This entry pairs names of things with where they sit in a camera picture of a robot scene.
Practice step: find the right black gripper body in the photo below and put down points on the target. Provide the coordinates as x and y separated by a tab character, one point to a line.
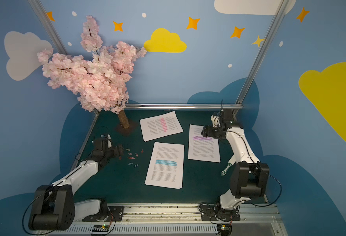
207	131

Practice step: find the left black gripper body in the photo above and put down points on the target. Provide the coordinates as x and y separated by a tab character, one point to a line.
115	151

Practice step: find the document with purple highlight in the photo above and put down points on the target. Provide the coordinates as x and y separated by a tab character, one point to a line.
202	148

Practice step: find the document with pink highlight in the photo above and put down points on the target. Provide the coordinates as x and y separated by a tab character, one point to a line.
160	126

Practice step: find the document with blue highlight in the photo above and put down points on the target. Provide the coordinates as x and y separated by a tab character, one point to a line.
166	166

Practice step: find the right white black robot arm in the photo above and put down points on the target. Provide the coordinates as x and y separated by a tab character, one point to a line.
250	176

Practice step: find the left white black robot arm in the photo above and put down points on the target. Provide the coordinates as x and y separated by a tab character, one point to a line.
53	207

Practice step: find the left electronics board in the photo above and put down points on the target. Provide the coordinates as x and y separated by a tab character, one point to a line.
100	230

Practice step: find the electronics board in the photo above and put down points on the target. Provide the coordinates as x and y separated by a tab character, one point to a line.
100	230
224	229

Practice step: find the pink cherry blossom tree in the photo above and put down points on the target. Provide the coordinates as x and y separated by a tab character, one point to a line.
99	83

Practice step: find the right electronics board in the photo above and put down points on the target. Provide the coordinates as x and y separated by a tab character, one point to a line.
224	229

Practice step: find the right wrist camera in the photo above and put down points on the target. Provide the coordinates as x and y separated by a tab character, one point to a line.
215	120

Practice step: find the white handled tool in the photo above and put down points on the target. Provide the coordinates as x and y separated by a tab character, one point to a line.
231	162

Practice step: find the back aluminium frame bar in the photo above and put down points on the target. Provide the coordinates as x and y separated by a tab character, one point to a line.
183	106

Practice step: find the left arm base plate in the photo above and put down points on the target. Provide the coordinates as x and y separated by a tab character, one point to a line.
114	213

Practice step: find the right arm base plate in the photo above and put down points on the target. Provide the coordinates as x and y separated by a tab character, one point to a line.
215	213

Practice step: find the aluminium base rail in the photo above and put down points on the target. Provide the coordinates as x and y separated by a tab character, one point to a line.
182	220

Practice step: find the right aluminium frame post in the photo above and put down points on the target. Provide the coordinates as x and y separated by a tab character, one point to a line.
270	34

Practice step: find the aluminium frame post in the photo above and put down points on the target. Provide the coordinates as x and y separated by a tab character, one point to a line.
41	13
270	34

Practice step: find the left aluminium frame post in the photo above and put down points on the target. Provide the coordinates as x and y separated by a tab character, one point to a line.
41	13

